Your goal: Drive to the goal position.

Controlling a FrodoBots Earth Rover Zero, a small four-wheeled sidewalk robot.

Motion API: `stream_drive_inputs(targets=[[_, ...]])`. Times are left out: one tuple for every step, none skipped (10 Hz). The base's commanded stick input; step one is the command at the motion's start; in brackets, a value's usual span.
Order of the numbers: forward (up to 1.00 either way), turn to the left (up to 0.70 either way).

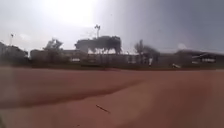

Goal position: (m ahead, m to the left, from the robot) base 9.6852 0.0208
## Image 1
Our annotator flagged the red track ground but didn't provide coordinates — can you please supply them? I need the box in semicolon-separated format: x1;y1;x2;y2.
0;66;224;128

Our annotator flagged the small tree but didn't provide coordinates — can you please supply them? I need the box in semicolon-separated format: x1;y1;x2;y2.
44;37;65;63

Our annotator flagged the floodlight pole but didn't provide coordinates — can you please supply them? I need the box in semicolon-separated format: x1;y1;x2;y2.
93;23;102;39
8;32;15;47

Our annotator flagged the long low building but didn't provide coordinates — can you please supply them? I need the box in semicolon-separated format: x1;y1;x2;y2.
29;48;148;67

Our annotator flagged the broad dark tree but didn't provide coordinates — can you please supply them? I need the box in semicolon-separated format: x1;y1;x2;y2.
0;41;30;64

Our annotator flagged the group of dark trees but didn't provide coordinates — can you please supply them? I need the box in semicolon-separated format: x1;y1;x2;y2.
74;35;123;55

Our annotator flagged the building with wide roof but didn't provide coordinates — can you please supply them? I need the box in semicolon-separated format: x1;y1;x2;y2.
174;49;224;69

